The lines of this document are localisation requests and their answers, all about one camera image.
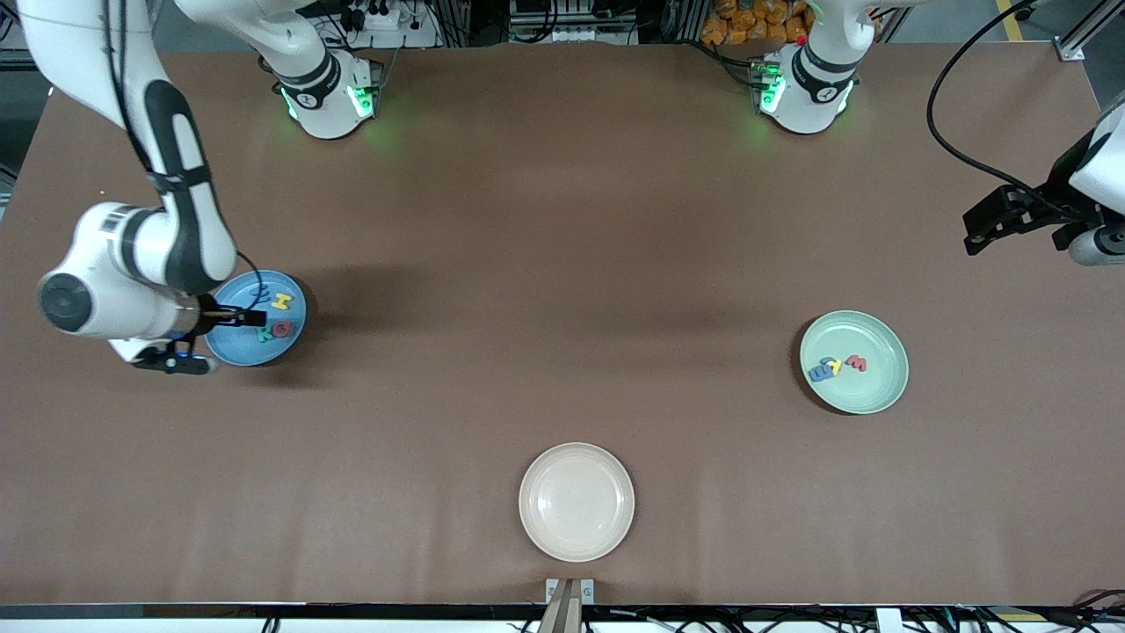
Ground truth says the blue round plate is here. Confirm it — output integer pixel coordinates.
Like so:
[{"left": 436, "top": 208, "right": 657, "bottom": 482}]
[{"left": 204, "top": 269, "right": 308, "bottom": 367}]

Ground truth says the green round plate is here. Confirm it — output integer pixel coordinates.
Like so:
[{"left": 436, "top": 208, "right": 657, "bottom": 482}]
[{"left": 799, "top": 309, "right": 910, "bottom": 415}]

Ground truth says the beige round plate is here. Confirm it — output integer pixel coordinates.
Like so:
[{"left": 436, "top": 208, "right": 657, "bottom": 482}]
[{"left": 519, "top": 442, "right": 635, "bottom": 564}]

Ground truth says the brown table cover sheet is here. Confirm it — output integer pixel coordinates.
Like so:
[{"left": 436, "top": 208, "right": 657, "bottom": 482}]
[{"left": 0, "top": 42, "right": 1125, "bottom": 608}]

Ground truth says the orange items pile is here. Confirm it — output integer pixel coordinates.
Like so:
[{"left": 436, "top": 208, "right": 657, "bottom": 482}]
[{"left": 700, "top": 0, "right": 809, "bottom": 47}]

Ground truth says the white power strip with plugs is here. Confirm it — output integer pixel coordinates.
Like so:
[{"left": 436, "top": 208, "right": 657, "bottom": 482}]
[{"left": 347, "top": 0, "right": 440, "bottom": 49}]

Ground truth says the narrow white power strip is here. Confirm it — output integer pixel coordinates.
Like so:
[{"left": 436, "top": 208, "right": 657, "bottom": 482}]
[{"left": 549, "top": 25, "right": 638, "bottom": 43}]

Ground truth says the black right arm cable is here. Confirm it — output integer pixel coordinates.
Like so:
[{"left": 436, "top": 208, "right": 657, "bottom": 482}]
[{"left": 101, "top": 0, "right": 265, "bottom": 310}]

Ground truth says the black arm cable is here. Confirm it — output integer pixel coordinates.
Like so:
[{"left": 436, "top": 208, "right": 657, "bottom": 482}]
[
  {"left": 925, "top": 0, "right": 1060, "bottom": 207},
  {"left": 101, "top": 0, "right": 265, "bottom": 310}
]

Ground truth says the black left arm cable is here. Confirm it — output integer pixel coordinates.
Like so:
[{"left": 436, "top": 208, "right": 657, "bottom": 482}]
[{"left": 925, "top": 0, "right": 1060, "bottom": 207}]

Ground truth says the aluminium frame profile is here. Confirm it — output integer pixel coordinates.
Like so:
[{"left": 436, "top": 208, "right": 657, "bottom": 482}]
[{"left": 1055, "top": 0, "right": 1125, "bottom": 62}]

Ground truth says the black cable bundle under table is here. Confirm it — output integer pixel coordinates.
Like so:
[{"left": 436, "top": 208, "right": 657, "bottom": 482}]
[{"left": 606, "top": 589, "right": 1125, "bottom": 633}]

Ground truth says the metal bracket on table edge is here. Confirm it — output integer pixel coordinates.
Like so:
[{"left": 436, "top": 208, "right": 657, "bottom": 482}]
[{"left": 538, "top": 578, "right": 596, "bottom": 633}]

